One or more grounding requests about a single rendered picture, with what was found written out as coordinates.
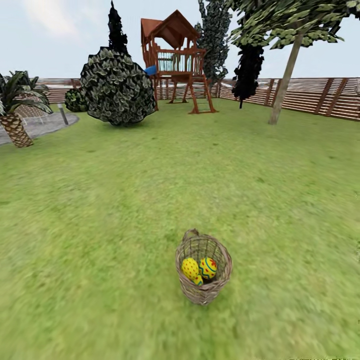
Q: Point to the wicker basket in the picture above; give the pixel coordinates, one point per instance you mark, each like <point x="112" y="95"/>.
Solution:
<point x="207" y="292"/>

